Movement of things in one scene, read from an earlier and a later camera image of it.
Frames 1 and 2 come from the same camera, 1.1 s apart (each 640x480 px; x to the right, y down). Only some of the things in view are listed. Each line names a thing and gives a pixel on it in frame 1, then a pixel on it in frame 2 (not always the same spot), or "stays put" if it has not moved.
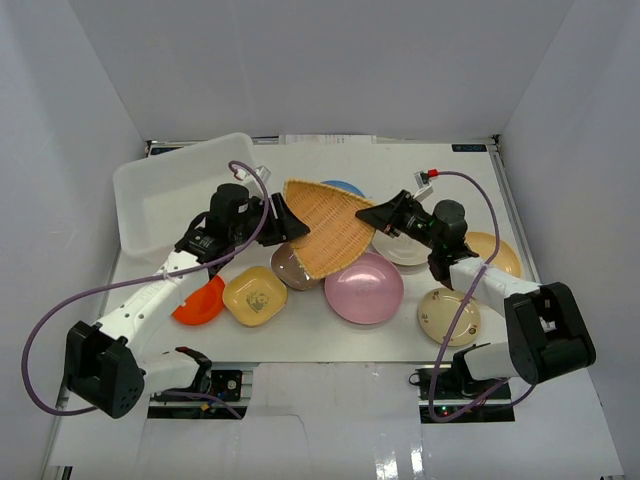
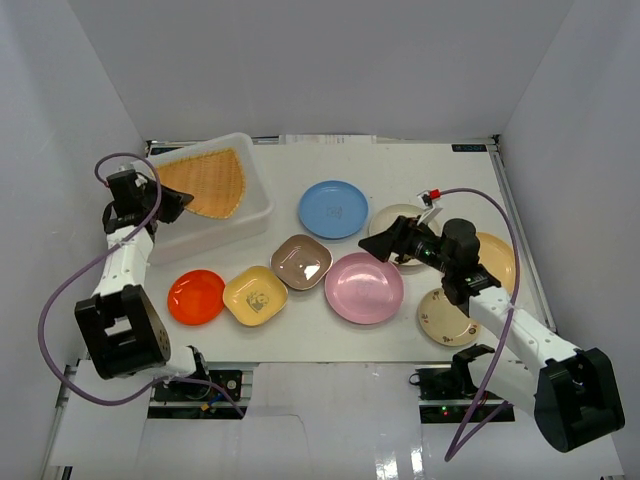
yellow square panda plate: x=253 y=295 stays put
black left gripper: x=275 y=218 -> x=161 y=205
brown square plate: x=289 y=269 stays put
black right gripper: x=390 y=216 -> x=400 y=235
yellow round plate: x=483 y=245 stays put
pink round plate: x=366 y=292 stays put
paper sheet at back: x=327 y=139 stays put
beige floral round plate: x=438 y=313 stays put
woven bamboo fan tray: x=337 y=237 -> x=214 y=181
